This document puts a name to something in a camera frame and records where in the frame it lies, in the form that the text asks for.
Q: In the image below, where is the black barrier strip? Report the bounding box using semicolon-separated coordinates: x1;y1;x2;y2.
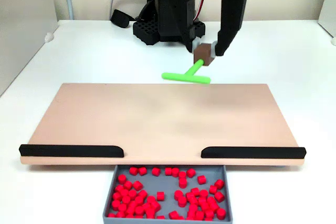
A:
18;144;124;158
201;146;307;159

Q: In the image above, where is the grey rectangular container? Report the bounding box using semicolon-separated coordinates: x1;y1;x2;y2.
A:
102;165;234;224

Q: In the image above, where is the pink flat board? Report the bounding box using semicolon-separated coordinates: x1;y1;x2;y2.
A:
19;82;307;168

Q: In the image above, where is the green T pusher brown block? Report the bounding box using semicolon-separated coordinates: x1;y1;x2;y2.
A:
161;42;216;85

